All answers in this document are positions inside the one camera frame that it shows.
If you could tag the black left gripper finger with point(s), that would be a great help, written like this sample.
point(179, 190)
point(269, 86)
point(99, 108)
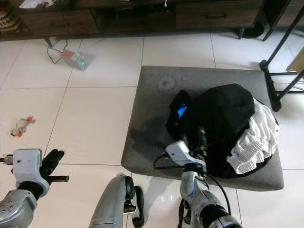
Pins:
point(48, 161)
point(58, 161)

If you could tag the black garment with blue print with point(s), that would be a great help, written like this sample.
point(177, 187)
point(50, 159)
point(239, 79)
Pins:
point(223, 109)

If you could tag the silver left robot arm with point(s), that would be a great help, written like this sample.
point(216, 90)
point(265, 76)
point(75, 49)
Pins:
point(19, 209)

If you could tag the small toy duck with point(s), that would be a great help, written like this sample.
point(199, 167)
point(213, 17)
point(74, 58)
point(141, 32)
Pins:
point(21, 127)

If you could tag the grey upholstered ottoman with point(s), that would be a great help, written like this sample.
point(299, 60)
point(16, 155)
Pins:
point(145, 142)

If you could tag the white and black garment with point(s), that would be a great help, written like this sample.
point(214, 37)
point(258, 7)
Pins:
point(256, 142)

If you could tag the silver robot left leg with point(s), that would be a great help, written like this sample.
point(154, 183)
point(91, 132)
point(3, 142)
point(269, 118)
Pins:
point(111, 204)

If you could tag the silver robot leg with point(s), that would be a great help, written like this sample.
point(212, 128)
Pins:
point(185, 218)
point(111, 204)

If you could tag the silver robot right leg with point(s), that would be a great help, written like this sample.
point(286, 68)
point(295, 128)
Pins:
point(185, 218)

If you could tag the grey power strip box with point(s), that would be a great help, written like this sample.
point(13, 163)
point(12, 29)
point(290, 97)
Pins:
point(77, 61)

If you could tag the black round stand base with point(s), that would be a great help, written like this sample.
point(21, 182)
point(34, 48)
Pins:
point(253, 30)

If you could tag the dark wood tv cabinet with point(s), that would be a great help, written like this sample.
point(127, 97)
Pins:
point(213, 16)

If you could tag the woven patterned basket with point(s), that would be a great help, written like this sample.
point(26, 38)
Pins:
point(10, 20)

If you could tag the white papers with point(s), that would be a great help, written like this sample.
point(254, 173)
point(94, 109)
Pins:
point(35, 3)

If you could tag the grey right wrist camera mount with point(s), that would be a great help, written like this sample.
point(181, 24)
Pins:
point(180, 153)

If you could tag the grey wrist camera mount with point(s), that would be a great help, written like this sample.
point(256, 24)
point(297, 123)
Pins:
point(26, 166)
point(180, 153)

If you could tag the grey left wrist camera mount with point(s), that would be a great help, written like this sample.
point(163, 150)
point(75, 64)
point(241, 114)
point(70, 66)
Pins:
point(26, 166)

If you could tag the black clothes rack silver rail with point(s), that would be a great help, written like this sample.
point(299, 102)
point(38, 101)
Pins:
point(270, 86)

